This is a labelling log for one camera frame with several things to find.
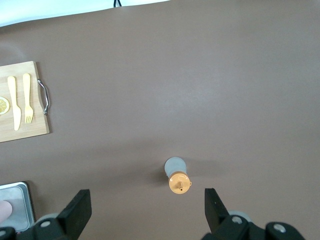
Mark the clear bottle orange cap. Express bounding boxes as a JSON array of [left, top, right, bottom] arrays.
[[163, 156, 193, 195]]

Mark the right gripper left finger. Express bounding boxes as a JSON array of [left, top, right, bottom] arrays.
[[0, 188, 92, 240]]

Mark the yellow plastic knife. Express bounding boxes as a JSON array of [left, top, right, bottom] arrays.
[[7, 75, 22, 132]]

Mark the brown table mat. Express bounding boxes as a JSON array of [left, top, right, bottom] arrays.
[[0, 0, 320, 240]]

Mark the yellow plastic fork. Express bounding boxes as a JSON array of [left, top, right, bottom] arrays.
[[22, 73, 35, 125]]

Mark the lemon slice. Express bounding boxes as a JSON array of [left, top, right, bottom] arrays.
[[0, 96, 11, 116]]

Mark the steel kitchen scale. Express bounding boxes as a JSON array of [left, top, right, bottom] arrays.
[[0, 181, 35, 232]]

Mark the pink plastic cup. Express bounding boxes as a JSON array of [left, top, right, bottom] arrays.
[[0, 200, 13, 224]]

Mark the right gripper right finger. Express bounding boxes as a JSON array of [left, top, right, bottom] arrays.
[[201, 187, 305, 240]]

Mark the wooden cutting board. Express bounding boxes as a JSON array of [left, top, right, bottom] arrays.
[[0, 60, 52, 144]]

